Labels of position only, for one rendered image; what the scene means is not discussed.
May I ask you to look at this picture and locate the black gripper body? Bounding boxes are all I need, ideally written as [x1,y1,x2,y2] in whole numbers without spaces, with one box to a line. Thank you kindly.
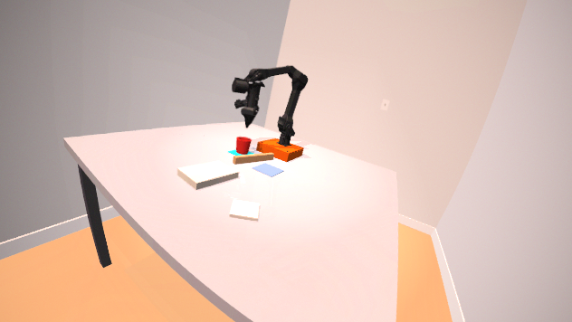
[241,94,260,116]

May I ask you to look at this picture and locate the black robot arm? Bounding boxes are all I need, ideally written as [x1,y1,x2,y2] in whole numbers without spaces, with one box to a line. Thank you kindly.
[232,66,308,147]

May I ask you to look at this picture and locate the red cup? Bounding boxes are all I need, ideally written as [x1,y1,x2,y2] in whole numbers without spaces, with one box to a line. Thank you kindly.
[236,137,252,155]

